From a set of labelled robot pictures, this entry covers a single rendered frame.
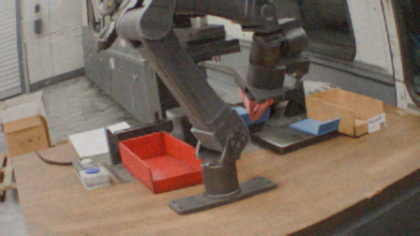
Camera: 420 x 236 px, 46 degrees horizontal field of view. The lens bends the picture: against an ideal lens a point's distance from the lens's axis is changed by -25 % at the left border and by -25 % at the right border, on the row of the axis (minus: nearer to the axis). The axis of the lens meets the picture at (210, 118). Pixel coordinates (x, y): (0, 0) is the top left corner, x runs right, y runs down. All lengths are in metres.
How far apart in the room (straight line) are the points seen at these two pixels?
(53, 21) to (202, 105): 9.63
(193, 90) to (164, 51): 0.09
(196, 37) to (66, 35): 9.26
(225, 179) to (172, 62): 0.23
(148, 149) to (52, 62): 9.26
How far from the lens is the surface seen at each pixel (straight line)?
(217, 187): 1.13
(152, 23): 0.99
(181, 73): 1.05
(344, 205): 1.02
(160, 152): 1.48
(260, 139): 1.45
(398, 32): 1.63
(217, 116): 1.09
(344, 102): 1.62
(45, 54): 10.66
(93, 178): 1.32
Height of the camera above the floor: 1.31
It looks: 13 degrees down
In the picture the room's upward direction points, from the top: 9 degrees counter-clockwise
